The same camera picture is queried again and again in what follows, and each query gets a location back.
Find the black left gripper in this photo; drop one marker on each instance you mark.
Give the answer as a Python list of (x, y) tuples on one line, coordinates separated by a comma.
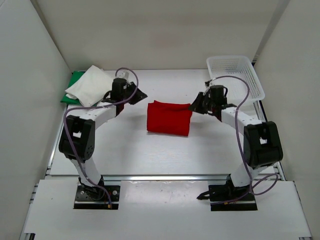
[(139, 95)]

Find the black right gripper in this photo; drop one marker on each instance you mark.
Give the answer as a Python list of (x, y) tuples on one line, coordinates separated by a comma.
[(196, 106)]

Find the red t shirt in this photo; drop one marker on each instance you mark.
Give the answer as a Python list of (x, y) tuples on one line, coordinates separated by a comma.
[(168, 118)]

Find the white t shirt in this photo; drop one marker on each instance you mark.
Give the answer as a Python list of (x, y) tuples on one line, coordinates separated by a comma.
[(100, 80)]

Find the green t shirt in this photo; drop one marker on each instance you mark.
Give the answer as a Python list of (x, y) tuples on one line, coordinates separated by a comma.
[(79, 91)]

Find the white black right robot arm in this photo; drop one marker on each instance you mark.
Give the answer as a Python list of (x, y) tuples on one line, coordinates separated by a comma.
[(258, 143)]

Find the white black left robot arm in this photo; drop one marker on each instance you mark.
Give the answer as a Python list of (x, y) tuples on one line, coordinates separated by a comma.
[(77, 141)]

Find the white plastic basket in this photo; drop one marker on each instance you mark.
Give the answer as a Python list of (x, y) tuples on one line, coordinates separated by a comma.
[(237, 74)]

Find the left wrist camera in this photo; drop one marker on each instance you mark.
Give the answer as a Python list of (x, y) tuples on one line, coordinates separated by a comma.
[(120, 87)]

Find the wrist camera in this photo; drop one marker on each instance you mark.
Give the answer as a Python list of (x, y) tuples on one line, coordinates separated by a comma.
[(217, 93), (120, 87)]

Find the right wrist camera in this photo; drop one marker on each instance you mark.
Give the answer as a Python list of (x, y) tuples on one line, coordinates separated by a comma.
[(217, 93)]

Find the aluminium table rail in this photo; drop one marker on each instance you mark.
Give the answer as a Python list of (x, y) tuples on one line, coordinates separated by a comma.
[(165, 178)]

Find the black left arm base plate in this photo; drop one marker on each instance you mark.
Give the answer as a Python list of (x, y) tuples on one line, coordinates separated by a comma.
[(86, 200)]

